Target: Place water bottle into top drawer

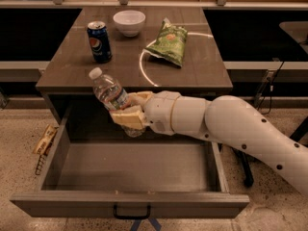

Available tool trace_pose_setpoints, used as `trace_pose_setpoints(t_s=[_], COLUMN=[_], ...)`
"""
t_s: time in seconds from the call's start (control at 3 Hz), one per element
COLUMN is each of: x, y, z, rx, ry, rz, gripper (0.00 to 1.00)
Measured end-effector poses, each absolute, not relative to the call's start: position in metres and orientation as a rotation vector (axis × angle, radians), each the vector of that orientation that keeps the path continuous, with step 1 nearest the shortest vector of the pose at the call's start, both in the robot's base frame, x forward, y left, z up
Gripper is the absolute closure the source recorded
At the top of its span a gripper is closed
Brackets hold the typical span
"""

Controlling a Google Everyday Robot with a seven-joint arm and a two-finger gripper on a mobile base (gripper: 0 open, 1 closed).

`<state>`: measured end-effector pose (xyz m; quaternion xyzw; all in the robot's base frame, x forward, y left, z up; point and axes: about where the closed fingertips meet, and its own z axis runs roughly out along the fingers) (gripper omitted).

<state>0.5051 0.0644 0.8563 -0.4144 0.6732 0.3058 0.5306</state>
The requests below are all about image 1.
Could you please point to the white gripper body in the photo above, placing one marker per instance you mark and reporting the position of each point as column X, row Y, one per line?
column 159, row 112

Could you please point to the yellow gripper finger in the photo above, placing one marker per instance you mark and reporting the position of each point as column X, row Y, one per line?
column 132, row 117
column 140, row 98

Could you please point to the clear plastic water bottle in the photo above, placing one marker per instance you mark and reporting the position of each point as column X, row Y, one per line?
column 109, row 91

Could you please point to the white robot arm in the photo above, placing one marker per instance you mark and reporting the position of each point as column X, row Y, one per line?
column 228, row 120

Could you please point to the open grey top drawer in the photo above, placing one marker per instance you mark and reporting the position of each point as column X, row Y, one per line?
column 93, row 166

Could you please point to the green chip bag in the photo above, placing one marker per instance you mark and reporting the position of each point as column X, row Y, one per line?
column 169, row 44

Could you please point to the blue Pepsi can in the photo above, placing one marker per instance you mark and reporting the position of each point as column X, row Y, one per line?
column 99, row 41

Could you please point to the grey cabinet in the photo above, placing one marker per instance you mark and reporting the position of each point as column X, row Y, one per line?
column 202, row 73

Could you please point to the white ceramic bowl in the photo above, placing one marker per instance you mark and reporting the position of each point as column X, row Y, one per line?
column 130, row 22

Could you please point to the blue tape cross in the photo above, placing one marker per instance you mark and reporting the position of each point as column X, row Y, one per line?
column 139, row 224

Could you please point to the black stand leg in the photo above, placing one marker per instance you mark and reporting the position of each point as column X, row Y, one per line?
column 248, row 176

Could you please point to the black drawer handle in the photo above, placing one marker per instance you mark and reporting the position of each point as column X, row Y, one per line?
column 138, row 213

